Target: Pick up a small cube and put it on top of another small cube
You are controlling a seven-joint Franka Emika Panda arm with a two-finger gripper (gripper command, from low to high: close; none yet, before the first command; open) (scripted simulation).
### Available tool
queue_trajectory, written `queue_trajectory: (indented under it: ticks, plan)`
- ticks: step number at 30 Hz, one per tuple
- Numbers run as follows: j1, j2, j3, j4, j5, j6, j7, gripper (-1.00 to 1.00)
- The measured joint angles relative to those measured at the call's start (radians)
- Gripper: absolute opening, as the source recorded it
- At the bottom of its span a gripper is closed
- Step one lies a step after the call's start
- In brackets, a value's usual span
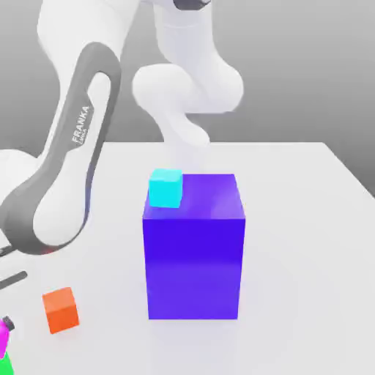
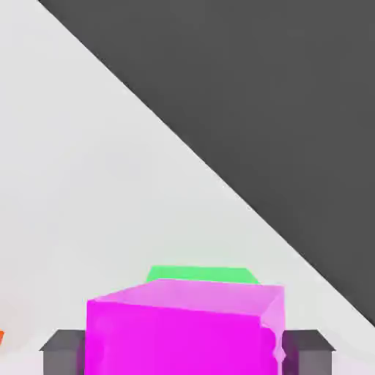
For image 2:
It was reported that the small magenta cube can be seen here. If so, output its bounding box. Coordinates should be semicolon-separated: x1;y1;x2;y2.
85;278;287;375

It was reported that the small green cube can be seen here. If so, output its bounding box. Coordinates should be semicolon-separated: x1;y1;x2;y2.
145;265;261;285

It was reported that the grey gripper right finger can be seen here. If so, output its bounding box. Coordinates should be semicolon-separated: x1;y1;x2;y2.
281;329;337;375

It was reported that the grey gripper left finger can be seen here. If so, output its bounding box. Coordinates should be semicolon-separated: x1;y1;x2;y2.
38;329;88;375

